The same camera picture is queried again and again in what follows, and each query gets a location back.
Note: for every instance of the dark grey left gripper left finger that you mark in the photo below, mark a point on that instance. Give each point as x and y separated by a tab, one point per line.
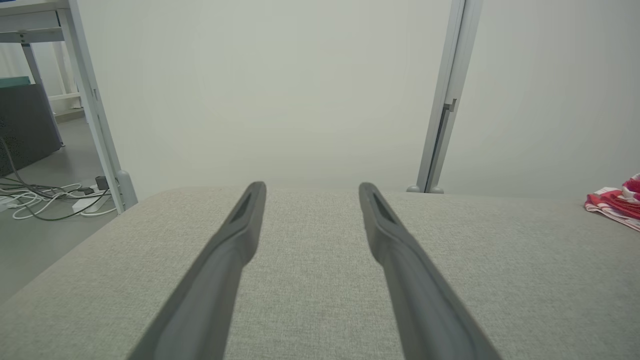
210	285

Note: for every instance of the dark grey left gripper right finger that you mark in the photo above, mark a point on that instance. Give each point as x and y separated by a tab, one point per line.
420	295

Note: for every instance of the red Bulls 23 jersey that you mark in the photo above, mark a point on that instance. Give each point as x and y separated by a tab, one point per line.
607	202

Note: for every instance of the grey fabric sofa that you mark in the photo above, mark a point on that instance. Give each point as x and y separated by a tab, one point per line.
315	300

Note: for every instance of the white power strip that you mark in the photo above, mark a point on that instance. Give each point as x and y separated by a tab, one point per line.
90	203

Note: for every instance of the black power adapter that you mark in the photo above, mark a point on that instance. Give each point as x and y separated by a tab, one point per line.
102	183

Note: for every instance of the dark grey computer tower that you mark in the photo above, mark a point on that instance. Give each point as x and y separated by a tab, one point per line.
25	130

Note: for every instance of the teal flat box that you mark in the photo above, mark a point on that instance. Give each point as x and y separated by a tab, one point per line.
12	82

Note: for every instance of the grey metal table frame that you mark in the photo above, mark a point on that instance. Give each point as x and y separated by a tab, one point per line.
95	125

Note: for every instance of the grey partition post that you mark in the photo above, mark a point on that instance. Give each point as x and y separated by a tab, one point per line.
450	75

